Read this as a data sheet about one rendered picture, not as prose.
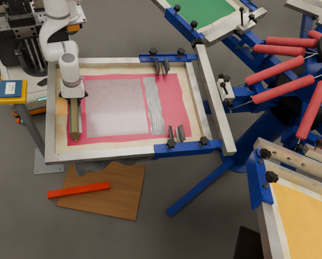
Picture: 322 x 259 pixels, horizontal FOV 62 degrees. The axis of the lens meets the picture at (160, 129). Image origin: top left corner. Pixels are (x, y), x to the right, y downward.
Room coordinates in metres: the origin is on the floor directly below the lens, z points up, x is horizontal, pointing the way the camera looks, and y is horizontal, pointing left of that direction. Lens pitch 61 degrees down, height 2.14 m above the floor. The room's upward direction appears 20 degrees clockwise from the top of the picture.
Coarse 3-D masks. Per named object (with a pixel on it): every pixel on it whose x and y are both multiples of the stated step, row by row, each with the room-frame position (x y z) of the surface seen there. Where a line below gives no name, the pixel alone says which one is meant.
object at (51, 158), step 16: (48, 64) 0.79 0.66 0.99; (80, 64) 0.86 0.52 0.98; (96, 64) 0.90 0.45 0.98; (112, 64) 0.94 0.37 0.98; (128, 64) 0.98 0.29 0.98; (144, 64) 1.02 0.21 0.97; (160, 64) 1.06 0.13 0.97; (176, 64) 1.10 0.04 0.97; (48, 80) 0.70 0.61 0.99; (192, 80) 1.01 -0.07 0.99; (48, 96) 0.61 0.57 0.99; (192, 96) 0.93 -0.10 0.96; (48, 112) 0.53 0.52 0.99; (48, 128) 0.45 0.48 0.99; (208, 128) 0.75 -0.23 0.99; (48, 144) 0.38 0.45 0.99; (48, 160) 0.32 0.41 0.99; (64, 160) 0.34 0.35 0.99; (80, 160) 0.37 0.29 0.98; (96, 160) 0.40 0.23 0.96
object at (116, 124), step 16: (96, 112) 0.64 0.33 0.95; (112, 112) 0.67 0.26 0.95; (128, 112) 0.70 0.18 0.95; (144, 112) 0.73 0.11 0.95; (176, 112) 0.80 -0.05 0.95; (96, 128) 0.55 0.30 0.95; (112, 128) 0.58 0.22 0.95; (128, 128) 0.61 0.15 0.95; (144, 128) 0.64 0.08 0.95; (80, 144) 0.45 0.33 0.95
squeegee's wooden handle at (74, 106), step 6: (72, 102) 0.59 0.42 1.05; (72, 108) 0.56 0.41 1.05; (72, 114) 0.53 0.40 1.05; (78, 114) 0.57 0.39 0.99; (72, 120) 0.50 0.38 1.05; (78, 120) 0.53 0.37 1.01; (72, 126) 0.48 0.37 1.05; (78, 126) 0.50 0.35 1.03; (72, 132) 0.45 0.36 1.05; (78, 132) 0.46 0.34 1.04; (72, 138) 0.45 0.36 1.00; (78, 138) 0.46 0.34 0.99
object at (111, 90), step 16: (96, 80) 0.82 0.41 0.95; (112, 80) 0.86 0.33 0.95; (128, 80) 0.89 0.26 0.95; (160, 80) 0.97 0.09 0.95; (176, 80) 1.01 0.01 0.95; (96, 96) 0.73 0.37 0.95; (112, 96) 0.76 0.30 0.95; (128, 96) 0.79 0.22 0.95; (144, 96) 0.83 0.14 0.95; (160, 96) 0.86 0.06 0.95; (176, 96) 0.90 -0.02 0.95
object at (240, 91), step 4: (232, 88) 1.01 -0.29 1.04; (236, 88) 1.02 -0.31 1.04; (240, 88) 1.03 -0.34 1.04; (244, 88) 1.04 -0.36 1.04; (236, 92) 0.99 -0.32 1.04; (240, 92) 1.00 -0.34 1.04; (244, 92) 1.01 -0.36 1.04; (248, 92) 1.02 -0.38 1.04; (220, 96) 0.93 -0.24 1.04; (236, 96) 0.97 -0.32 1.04; (240, 96) 0.98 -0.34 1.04; (244, 96) 0.99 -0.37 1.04; (248, 96) 1.00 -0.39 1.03; (236, 100) 0.98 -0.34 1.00; (240, 100) 0.99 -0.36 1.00; (244, 100) 1.00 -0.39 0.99
